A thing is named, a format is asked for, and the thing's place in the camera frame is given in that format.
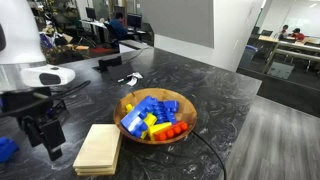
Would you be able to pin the white crumpled paper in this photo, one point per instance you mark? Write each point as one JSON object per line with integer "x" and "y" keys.
{"x": 134, "y": 79}

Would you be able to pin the black meeting room chair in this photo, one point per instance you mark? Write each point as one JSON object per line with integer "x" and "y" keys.
{"x": 266, "y": 32}

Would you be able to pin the blue waste bin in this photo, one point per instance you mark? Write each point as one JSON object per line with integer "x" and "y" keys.
{"x": 248, "y": 55}

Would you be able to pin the black office chair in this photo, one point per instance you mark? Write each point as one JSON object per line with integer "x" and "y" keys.
{"x": 110, "y": 33}

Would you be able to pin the blue four-stud toy block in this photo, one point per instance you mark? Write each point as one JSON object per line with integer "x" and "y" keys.
{"x": 6, "y": 149}

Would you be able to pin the long meeting table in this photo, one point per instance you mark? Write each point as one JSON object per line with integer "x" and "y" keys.
{"x": 293, "y": 46}

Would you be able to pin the round wooden bowl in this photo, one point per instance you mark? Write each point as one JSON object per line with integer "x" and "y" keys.
{"x": 186, "y": 111}

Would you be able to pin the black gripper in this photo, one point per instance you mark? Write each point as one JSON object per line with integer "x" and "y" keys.
{"x": 30, "y": 103}

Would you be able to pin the person in red shirt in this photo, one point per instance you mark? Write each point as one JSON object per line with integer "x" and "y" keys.
{"x": 297, "y": 34}

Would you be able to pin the long blue toy block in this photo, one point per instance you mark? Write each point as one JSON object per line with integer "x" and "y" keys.
{"x": 135, "y": 116}

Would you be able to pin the small yellow toy block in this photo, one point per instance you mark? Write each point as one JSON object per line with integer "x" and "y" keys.
{"x": 129, "y": 107}

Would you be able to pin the black camera stand device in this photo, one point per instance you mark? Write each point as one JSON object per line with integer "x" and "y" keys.
{"x": 115, "y": 68}

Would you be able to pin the light wooden board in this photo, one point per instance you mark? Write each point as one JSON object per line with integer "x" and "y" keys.
{"x": 117, "y": 156}
{"x": 100, "y": 174}
{"x": 98, "y": 145}

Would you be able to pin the black computer monitor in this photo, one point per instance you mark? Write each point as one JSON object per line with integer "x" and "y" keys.
{"x": 90, "y": 13}
{"x": 134, "y": 20}

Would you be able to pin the grey wall panel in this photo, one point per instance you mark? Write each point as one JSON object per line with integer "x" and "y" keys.
{"x": 180, "y": 20}

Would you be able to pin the person in blue shirt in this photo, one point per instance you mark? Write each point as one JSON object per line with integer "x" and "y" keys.
{"x": 118, "y": 28}

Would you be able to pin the red toy block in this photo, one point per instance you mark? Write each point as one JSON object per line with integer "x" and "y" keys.
{"x": 170, "y": 131}

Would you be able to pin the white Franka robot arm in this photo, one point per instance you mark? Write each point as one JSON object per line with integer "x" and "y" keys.
{"x": 16, "y": 33}

